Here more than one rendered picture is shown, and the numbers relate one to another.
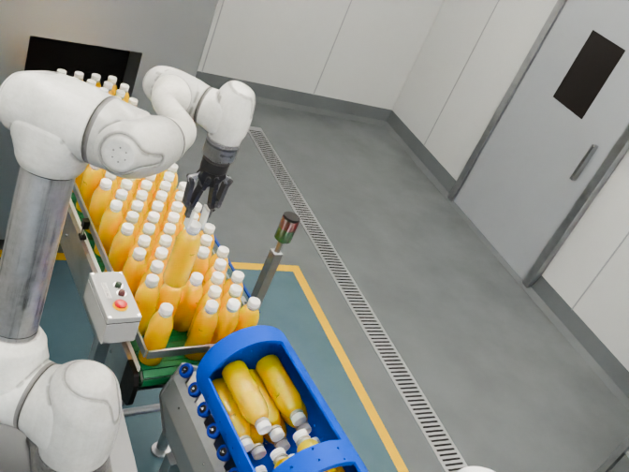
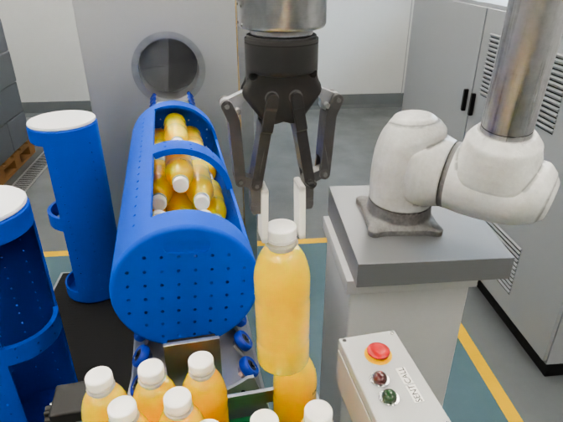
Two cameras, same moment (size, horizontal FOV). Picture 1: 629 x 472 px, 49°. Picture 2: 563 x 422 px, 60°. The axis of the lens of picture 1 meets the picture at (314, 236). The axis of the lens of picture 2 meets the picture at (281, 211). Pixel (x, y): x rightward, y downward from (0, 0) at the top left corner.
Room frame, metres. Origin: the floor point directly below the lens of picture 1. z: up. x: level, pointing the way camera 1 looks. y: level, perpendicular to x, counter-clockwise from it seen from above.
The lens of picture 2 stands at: (2.09, 0.59, 1.67)
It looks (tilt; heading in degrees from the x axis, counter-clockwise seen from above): 28 degrees down; 210
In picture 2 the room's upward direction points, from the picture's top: straight up
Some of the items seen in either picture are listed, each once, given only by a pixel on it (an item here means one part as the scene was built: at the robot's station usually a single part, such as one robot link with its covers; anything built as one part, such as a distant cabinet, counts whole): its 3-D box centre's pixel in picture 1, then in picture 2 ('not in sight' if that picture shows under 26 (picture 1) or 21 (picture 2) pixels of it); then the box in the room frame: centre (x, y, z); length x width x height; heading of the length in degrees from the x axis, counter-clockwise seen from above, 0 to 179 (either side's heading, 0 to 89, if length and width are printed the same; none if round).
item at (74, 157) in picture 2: not in sight; (81, 211); (0.80, -1.27, 0.59); 0.28 x 0.28 x 0.88
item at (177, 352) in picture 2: not in sight; (193, 363); (1.59, 0.10, 0.99); 0.10 x 0.02 x 0.12; 133
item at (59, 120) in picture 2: not in sight; (61, 120); (0.80, -1.27, 1.03); 0.28 x 0.28 x 0.01
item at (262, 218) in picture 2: (204, 216); (262, 212); (1.66, 0.31, 1.40); 0.03 x 0.01 x 0.07; 43
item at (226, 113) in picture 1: (227, 110); not in sight; (1.65, 0.34, 1.73); 0.13 x 0.11 x 0.16; 87
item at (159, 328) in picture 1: (157, 334); (294, 396); (1.57, 0.31, 1.00); 0.07 x 0.07 x 0.19
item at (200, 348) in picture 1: (208, 347); (198, 407); (1.65, 0.16, 0.96); 0.40 x 0.01 x 0.03; 133
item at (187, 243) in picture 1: (183, 255); (281, 301); (1.64, 0.32, 1.26); 0.07 x 0.07 x 0.19
